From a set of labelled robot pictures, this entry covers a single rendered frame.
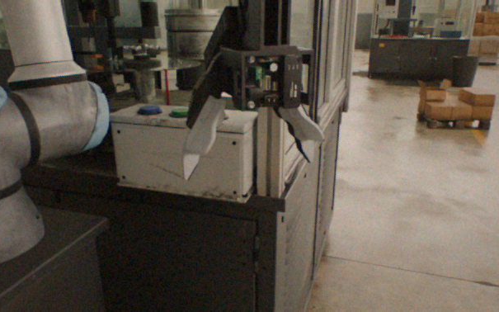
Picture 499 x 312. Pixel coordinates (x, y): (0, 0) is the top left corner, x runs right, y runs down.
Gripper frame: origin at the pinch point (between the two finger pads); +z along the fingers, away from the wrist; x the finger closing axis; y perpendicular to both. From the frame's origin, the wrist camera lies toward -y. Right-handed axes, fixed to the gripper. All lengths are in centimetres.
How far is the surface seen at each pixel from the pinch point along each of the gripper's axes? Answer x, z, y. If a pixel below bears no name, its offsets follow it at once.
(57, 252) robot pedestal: -23.4, 16.3, -18.0
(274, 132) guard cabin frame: 14.3, 3.4, -24.0
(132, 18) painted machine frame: 5, -16, -161
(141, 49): -2, -8, -78
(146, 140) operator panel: -7.2, 5.9, -35.8
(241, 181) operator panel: 7.7, 11.9, -23.8
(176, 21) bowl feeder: 21, -14, -141
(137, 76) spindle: -4, -1, -77
